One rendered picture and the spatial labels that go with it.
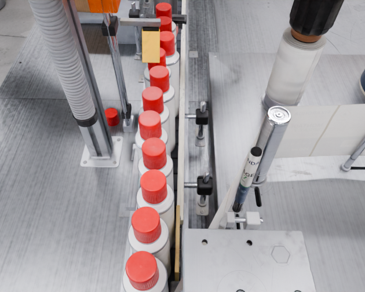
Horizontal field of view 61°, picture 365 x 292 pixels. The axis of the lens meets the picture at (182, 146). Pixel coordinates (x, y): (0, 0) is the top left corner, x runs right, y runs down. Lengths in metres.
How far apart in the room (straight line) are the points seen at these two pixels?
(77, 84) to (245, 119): 0.44
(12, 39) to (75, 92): 2.43
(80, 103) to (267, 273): 0.30
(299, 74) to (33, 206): 0.61
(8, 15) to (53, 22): 2.79
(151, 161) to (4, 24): 2.72
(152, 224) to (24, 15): 2.84
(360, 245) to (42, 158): 0.67
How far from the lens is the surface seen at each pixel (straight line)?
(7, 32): 2.94
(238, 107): 0.76
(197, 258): 0.28
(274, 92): 0.73
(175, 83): 0.65
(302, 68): 0.68
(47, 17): 0.36
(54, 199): 0.71
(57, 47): 0.38
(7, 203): 0.74
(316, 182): 0.68
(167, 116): 0.51
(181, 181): 0.58
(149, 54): 0.55
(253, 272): 0.29
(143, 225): 0.36
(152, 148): 0.41
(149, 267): 0.34
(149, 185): 0.38
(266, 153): 0.55
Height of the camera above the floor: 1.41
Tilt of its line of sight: 53 degrees down
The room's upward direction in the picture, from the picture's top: 1 degrees clockwise
